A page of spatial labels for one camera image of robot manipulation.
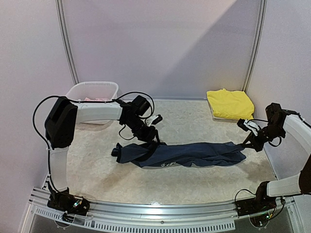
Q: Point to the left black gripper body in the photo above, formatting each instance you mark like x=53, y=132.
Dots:
x=142, y=134

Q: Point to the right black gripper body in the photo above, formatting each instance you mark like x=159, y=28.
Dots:
x=254, y=140

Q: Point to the navy blue tank top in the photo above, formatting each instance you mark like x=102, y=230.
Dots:
x=201, y=154

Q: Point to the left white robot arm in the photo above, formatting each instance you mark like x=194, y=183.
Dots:
x=66, y=113

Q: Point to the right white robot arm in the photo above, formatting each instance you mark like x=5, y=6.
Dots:
x=291, y=158

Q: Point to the white plastic laundry basket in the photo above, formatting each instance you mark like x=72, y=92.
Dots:
x=97, y=89

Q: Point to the folded yellow shirt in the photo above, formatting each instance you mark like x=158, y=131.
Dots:
x=231, y=105

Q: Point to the pink crumpled garment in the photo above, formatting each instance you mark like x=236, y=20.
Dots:
x=96, y=99

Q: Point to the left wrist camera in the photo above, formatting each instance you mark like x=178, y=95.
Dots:
x=153, y=120

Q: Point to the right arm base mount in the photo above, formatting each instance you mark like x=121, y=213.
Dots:
x=258, y=203

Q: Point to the aluminium front rail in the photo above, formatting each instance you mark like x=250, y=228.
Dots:
x=112, y=217

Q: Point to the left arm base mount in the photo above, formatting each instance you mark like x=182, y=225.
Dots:
x=66, y=202

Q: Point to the right aluminium frame post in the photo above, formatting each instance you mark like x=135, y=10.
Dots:
x=255, y=46

